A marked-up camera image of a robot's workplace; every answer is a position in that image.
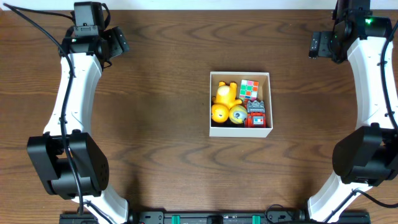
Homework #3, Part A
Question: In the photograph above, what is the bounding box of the multicoloured puzzle cube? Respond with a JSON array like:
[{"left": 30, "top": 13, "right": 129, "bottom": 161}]
[{"left": 239, "top": 80, "right": 259, "bottom": 101}]

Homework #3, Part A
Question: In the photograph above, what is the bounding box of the yellow one-eyed ball toy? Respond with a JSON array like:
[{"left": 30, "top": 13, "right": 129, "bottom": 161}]
[{"left": 229, "top": 105, "right": 248, "bottom": 124}]

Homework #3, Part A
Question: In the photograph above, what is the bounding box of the orange dinosaur toy figure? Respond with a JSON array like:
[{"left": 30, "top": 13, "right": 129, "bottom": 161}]
[{"left": 211, "top": 82, "right": 242, "bottom": 123}]

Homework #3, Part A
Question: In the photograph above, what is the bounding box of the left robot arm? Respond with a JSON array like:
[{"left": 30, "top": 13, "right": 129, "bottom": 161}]
[{"left": 27, "top": 2, "right": 129, "bottom": 223}]

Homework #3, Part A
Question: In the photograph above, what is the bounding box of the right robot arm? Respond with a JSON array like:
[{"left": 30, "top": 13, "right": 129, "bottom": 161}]
[{"left": 304, "top": 0, "right": 397, "bottom": 223}]

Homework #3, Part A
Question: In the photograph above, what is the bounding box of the white cardboard box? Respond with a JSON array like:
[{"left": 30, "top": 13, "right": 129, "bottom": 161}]
[{"left": 209, "top": 72, "right": 273, "bottom": 138}]

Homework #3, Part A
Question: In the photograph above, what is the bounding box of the black mounting rail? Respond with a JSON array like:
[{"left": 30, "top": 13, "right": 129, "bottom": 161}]
[{"left": 59, "top": 209, "right": 371, "bottom": 224}]

